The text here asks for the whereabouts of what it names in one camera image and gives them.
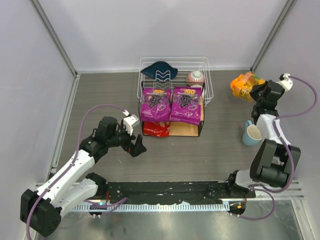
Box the orange candy bag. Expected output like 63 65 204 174
230 72 265 102

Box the red fruit candy bag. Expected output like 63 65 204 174
143 122 171 138

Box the purple blackcurrant candy bag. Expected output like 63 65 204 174
140 88 171 123

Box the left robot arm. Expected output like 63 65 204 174
20 114 147 237

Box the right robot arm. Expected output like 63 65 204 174
226 78 301 193

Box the black wooden two-tier shelf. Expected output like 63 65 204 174
139 85 205 137

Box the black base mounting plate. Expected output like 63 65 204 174
89 181 256 205

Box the light blue mug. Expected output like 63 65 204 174
242 120 262 147

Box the pink patterned bowl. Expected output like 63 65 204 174
186 70 205 87

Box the dark blue leaf plate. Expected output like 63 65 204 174
140 61 178 82

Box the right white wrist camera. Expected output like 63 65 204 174
277 73 293 92

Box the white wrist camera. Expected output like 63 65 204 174
277 73 293 92
122 109 140 136

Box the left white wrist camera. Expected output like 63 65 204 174
122 109 140 136

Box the white wire dish rack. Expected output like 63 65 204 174
136 56 214 106

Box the white slotted cable duct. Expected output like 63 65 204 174
70 201 230 214

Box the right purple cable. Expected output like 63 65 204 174
237 76 318 221

